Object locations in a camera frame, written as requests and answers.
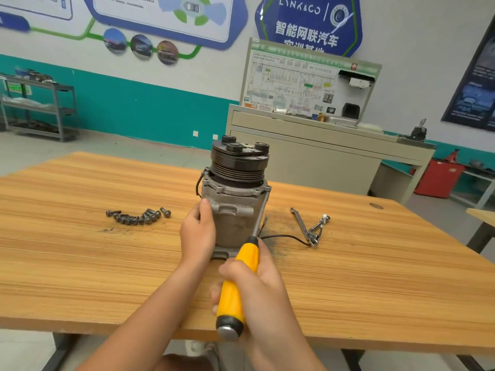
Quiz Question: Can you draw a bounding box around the person's left hand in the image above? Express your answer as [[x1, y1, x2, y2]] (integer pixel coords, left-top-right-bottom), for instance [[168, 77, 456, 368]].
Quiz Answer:
[[178, 198, 218, 277]]

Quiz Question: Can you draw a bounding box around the small black device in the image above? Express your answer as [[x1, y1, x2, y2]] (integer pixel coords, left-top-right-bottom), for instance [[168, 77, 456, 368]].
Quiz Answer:
[[408, 119, 428, 142]]

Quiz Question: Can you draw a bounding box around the red cabinet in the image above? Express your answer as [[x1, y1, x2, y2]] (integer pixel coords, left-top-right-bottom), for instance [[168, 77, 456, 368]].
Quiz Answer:
[[415, 157, 467, 199]]

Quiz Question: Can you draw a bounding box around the yellow handled screwdriver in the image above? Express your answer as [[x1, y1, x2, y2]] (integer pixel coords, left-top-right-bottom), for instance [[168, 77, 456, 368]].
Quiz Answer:
[[215, 193, 272, 340]]

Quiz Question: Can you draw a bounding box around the dark wall poster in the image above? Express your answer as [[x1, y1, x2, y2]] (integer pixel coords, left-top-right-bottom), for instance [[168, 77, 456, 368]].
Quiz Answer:
[[441, 15, 495, 132]]

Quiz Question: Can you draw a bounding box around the blue rounded infographic panel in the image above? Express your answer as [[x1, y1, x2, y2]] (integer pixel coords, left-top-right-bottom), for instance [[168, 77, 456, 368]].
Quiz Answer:
[[81, 0, 249, 51]]

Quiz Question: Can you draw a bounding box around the person's right hand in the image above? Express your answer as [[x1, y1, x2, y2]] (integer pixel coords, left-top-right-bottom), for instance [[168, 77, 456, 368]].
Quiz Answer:
[[210, 239, 326, 371]]

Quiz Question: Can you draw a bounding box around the wooden side table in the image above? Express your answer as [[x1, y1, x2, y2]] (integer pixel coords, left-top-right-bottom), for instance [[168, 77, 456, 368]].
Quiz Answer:
[[466, 208, 495, 256]]

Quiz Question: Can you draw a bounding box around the beige workbench cabinet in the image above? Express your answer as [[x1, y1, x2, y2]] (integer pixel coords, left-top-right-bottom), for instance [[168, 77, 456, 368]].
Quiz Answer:
[[225, 104, 437, 206]]

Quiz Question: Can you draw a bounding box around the person's left forearm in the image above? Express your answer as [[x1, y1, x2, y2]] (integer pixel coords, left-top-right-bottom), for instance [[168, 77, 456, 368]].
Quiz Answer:
[[77, 262, 210, 371]]

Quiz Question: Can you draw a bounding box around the round photo wall decal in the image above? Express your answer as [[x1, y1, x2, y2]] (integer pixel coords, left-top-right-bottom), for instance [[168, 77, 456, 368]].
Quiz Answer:
[[130, 33, 154, 60], [156, 39, 180, 65], [103, 27, 128, 55]]

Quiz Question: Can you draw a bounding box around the silver L-shaped socket wrench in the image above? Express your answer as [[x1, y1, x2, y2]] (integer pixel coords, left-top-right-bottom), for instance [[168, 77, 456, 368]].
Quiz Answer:
[[307, 214, 332, 246]]

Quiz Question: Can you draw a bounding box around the grey metal shelf cart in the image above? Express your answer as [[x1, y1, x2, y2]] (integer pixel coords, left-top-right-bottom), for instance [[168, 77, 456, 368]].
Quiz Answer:
[[0, 68, 78, 143]]

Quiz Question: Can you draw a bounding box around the silver combination wrench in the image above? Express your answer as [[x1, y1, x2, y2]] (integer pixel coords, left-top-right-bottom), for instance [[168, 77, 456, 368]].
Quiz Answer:
[[290, 207, 320, 247]]

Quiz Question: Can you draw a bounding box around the white infographic wall panel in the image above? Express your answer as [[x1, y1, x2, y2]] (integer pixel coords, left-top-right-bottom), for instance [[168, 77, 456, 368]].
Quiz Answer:
[[0, 0, 74, 21]]

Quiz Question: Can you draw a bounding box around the grey metal compressor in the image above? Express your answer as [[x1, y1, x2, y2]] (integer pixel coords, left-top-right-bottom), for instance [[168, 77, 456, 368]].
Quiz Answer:
[[196, 135, 331, 261]]

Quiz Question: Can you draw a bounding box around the blue hexagon wall sign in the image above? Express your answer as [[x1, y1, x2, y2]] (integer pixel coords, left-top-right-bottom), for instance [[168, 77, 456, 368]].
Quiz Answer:
[[254, 0, 364, 58]]

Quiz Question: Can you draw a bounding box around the white wiring display board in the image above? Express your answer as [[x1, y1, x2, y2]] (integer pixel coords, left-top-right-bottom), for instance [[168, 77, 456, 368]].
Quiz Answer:
[[240, 38, 383, 124]]

